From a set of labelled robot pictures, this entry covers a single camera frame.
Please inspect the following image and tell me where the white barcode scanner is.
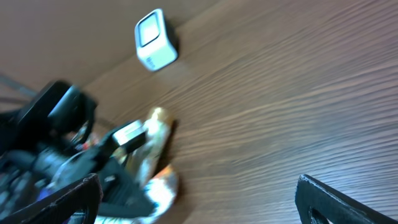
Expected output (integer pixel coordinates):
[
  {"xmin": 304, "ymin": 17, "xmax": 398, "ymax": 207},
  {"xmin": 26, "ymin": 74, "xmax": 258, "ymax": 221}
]
[{"xmin": 134, "ymin": 8, "xmax": 178, "ymax": 72}]

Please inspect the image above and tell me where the yellow snack bag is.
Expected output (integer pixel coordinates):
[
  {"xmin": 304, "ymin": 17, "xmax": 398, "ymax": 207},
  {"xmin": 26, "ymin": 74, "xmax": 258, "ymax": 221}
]
[{"xmin": 95, "ymin": 164, "xmax": 179, "ymax": 224}]

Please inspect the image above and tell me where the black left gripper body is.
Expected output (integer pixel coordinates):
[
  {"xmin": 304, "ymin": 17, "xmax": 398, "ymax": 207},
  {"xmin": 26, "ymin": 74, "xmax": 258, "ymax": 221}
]
[{"xmin": 1, "ymin": 138, "xmax": 155, "ymax": 218}]

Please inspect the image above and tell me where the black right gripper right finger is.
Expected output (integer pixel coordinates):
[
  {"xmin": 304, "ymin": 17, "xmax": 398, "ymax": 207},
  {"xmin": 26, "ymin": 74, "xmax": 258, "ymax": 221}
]
[{"xmin": 295, "ymin": 174, "xmax": 397, "ymax": 224}]

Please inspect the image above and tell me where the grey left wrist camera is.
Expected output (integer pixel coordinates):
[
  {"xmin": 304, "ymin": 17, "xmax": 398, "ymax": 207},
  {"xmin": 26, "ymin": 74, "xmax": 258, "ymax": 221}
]
[{"xmin": 112, "ymin": 120, "xmax": 146, "ymax": 154}]

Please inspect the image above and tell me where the white tube with gold cap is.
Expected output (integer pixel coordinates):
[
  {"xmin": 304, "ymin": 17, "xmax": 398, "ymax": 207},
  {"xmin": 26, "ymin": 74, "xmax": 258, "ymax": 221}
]
[{"xmin": 125, "ymin": 107, "xmax": 174, "ymax": 187}]

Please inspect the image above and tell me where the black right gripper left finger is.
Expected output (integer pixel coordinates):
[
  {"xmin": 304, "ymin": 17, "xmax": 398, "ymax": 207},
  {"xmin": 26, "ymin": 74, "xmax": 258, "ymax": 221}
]
[{"xmin": 1, "ymin": 174, "xmax": 103, "ymax": 224}]

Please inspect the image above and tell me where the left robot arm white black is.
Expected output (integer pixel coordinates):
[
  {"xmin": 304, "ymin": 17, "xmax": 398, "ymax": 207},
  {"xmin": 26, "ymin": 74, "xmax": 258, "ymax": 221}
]
[{"xmin": 1, "ymin": 80, "xmax": 155, "ymax": 218}]

